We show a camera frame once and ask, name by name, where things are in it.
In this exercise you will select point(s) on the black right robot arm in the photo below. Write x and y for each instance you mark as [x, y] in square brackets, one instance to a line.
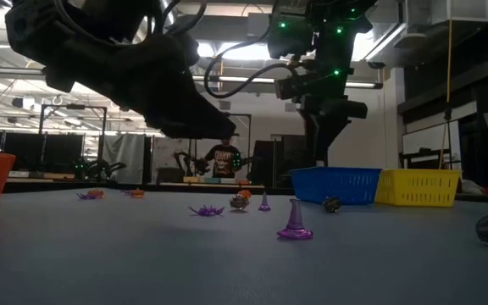
[333, 46]

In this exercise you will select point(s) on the grey hanging curtain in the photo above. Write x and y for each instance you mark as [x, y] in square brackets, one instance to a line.
[127, 156]

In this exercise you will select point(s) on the blue plastic basket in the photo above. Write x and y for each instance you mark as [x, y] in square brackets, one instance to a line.
[337, 186]

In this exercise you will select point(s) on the large purple witch hat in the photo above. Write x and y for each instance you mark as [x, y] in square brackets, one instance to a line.
[295, 224]

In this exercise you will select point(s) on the small purple witch hat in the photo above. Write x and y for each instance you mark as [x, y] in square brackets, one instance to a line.
[264, 204]

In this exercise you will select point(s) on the long ceiling light strip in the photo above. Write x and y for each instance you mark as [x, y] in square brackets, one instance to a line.
[362, 84]

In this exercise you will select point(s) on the white bag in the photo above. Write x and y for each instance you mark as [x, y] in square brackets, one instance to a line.
[473, 187]

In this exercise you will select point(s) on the grey ceiling box unit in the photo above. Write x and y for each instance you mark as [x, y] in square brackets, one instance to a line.
[257, 25]

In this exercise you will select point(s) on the black background robot arm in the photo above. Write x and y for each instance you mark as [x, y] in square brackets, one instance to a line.
[100, 167]
[189, 161]
[244, 161]

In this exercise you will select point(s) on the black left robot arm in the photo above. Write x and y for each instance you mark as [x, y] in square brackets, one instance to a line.
[57, 42]

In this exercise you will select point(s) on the yellow plastic basket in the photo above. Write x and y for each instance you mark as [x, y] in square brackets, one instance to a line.
[417, 188]

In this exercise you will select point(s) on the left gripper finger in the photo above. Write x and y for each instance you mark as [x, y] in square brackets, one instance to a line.
[197, 125]

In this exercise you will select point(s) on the small yellow background bin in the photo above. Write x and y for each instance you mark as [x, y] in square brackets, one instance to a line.
[192, 179]

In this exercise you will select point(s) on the person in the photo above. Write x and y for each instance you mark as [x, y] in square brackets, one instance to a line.
[223, 161]

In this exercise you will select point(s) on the black stand pole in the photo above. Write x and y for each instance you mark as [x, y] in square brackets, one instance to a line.
[448, 127]

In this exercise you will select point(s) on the grey wall vent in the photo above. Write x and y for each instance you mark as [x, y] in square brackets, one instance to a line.
[290, 107]
[225, 105]

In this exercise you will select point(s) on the black metal gantry frame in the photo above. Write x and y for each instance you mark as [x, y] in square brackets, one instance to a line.
[74, 107]
[249, 144]

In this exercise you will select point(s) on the background work table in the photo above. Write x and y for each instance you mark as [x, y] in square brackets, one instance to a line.
[36, 183]
[210, 185]

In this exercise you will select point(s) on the black partition panels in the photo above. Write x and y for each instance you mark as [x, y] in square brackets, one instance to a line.
[28, 148]

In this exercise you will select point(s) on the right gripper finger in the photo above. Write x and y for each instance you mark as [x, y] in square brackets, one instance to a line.
[333, 137]
[318, 142]

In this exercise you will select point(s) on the black equipment cabinet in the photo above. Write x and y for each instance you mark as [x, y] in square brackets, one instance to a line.
[278, 161]

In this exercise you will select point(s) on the white wall board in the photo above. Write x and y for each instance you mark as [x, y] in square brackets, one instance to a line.
[426, 146]

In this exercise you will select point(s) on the blue-grey table mat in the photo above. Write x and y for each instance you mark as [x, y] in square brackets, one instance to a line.
[142, 262]

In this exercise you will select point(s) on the small teal background bin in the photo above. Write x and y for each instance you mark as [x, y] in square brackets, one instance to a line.
[212, 180]

